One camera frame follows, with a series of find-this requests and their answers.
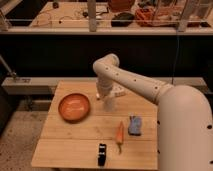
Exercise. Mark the black binder clip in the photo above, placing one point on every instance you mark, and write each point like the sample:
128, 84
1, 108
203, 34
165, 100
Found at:
102, 154

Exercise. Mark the white eraser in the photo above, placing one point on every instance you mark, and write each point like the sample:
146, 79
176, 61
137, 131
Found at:
117, 91

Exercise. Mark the metal clamp bracket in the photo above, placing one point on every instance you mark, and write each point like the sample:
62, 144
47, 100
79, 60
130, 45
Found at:
13, 74

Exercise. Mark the wooden workbench in background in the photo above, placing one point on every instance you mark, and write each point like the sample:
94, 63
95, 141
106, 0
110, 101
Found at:
70, 15

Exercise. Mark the orange toy carrot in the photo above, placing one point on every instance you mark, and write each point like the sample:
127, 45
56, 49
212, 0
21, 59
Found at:
120, 136

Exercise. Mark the orange bowl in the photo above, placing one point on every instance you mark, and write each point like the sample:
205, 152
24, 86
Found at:
74, 107

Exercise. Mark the orange tool case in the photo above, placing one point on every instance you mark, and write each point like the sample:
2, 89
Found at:
162, 17

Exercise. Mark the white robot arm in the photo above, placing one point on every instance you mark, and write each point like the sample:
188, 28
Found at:
184, 116

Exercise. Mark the blue sponge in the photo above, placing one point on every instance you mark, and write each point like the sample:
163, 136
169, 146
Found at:
135, 126

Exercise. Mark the black bag on bench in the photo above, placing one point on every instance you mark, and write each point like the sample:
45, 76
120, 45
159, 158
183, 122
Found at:
123, 19

